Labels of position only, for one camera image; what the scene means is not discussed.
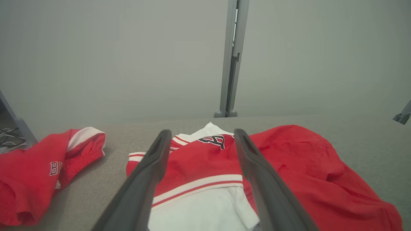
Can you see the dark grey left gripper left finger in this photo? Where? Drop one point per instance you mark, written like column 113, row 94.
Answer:
column 141, row 192

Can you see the grey fabric sofa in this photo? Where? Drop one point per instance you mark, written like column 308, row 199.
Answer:
column 106, row 186

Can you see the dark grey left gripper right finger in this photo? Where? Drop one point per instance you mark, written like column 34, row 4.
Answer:
column 273, row 199

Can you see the red shorts with Bulls print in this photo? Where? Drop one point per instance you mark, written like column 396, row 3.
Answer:
column 29, row 173

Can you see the grey metal post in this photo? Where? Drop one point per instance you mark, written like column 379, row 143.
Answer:
column 228, row 64

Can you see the red and white shirt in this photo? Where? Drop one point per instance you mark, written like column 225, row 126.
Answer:
column 205, row 160

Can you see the grey metal frame leg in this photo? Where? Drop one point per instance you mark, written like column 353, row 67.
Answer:
column 23, row 129

